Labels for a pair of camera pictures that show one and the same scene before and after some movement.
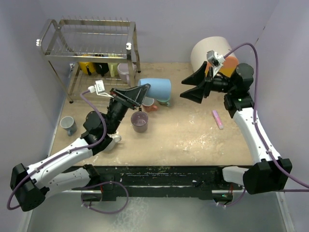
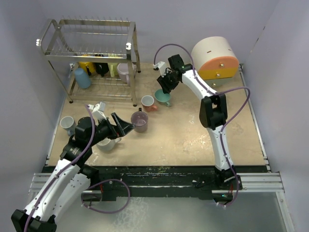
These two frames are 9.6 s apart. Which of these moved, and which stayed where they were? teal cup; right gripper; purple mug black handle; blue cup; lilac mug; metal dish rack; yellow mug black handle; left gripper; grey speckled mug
Moved: right gripper; blue cup; left gripper
Stayed: purple mug black handle; yellow mug black handle; metal dish rack; lilac mug; grey speckled mug; teal cup
